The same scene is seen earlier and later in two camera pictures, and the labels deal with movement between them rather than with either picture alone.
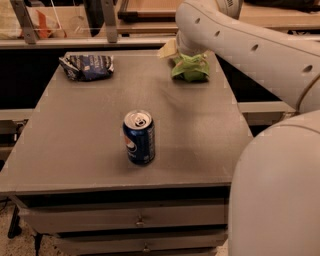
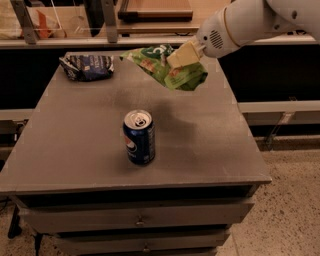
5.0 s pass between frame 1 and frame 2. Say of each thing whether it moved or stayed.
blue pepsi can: stayed
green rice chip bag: moved
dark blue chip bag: stayed
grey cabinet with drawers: stayed
